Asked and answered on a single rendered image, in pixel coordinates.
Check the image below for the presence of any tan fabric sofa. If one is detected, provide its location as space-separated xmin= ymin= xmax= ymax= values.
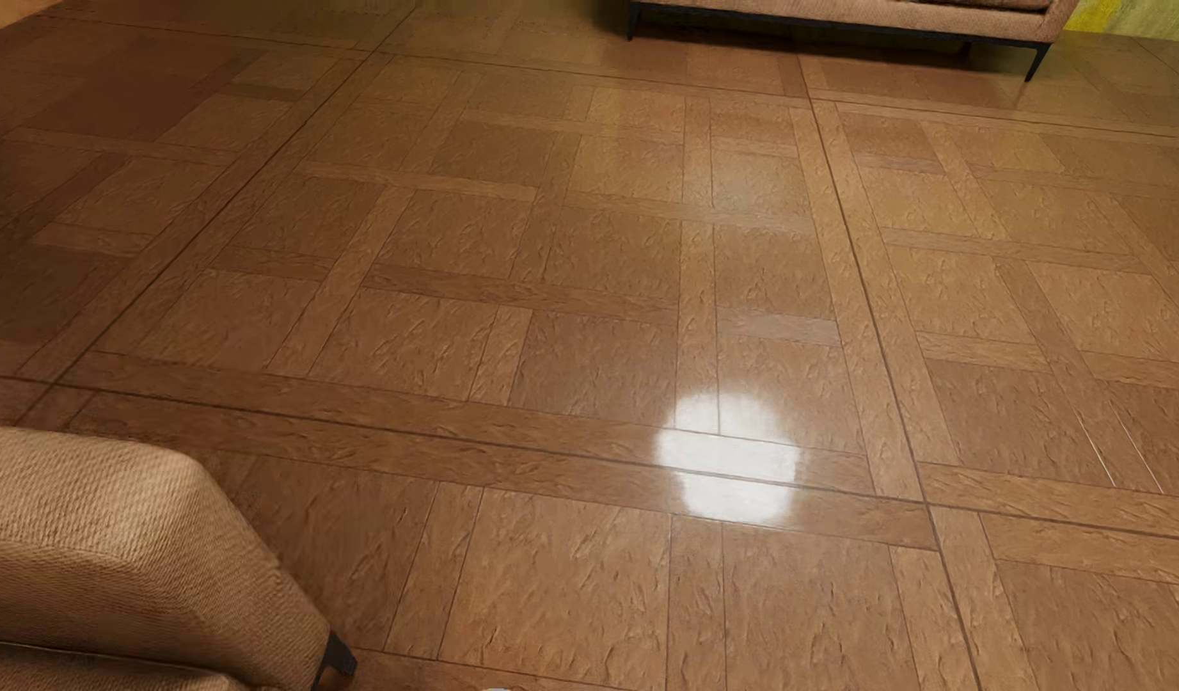
xmin=626 ymin=0 xmax=1082 ymax=83
xmin=0 ymin=423 xmax=359 ymax=691

